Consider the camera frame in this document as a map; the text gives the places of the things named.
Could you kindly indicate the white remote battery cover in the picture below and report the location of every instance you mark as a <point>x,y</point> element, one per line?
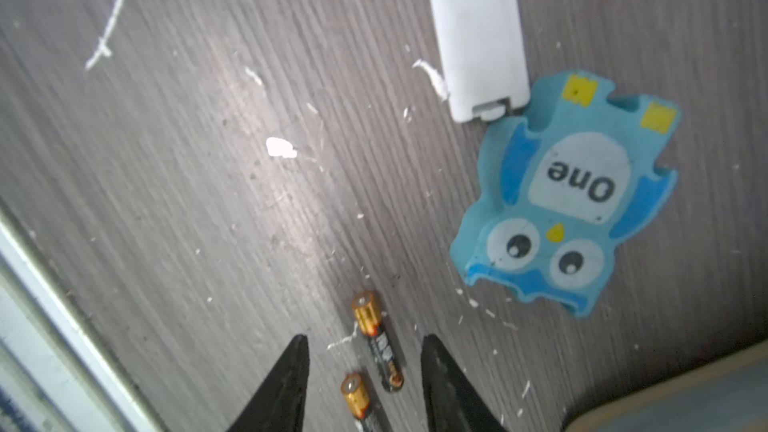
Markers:
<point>483,57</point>

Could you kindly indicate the blue owl toy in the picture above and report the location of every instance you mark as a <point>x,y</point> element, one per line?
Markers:
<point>563,185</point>

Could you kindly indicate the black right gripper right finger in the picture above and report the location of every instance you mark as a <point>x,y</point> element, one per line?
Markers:
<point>451,401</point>

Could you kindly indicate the black gold aaa battery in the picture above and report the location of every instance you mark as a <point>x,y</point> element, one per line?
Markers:
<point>369,319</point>
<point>359,404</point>

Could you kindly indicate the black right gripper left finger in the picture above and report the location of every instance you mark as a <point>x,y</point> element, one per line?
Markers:
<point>279,402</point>

